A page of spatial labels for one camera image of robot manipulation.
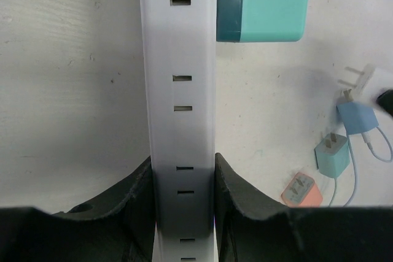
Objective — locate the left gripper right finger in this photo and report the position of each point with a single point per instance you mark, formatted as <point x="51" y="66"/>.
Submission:
<point x="251" y="226"/>

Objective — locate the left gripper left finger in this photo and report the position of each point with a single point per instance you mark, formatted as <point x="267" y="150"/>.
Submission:
<point x="116" y="225"/>

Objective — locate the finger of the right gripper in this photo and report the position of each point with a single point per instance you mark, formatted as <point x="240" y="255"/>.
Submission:
<point x="385" y="101"/>

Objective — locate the white cube charger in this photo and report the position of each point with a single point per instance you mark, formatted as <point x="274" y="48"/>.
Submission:
<point x="371" y="82"/>

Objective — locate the blue cube charger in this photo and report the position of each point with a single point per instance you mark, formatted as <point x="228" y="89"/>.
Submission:
<point x="357" y="118"/>

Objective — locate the salmon cube charger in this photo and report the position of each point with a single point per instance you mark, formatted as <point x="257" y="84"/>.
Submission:
<point x="302" y="191"/>

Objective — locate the teal cube charger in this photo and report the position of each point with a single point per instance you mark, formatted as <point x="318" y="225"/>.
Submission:
<point x="332" y="155"/>

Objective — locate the teal cube plug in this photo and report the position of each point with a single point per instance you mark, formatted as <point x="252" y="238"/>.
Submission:
<point x="260" y="20"/>

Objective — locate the white power strip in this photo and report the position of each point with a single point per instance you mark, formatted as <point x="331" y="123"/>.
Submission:
<point x="179" y="45"/>

